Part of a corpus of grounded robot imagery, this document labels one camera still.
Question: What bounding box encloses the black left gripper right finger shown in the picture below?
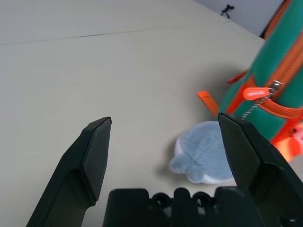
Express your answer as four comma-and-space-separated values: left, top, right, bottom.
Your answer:
217, 112, 303, 227

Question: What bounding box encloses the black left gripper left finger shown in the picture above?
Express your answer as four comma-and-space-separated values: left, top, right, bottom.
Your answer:
26, 116, 113, 227

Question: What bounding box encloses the orange teal backpack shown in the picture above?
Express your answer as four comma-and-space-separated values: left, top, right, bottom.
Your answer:
196, 0, 303, 163

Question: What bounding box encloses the grey white plush whale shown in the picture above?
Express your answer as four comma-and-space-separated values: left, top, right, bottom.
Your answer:
169, 121, 235, 185

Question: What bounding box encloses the black tripod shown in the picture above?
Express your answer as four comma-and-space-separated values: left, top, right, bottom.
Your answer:
220, 4, 235, 19

